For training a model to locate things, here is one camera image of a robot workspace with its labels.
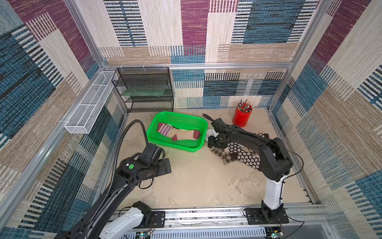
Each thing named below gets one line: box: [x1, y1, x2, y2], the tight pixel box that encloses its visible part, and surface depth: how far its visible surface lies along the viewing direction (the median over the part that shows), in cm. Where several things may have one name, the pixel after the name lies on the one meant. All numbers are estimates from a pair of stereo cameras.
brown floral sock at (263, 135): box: [252, 132, 270, 139], surface depth 107 cm
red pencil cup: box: [232, 99, 255, 128], surface depth 107 cm
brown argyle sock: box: [208, 145, 239, 166], surface depth 96 cm
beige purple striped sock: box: [156, 122, 201, 142], surface depth 105 cm
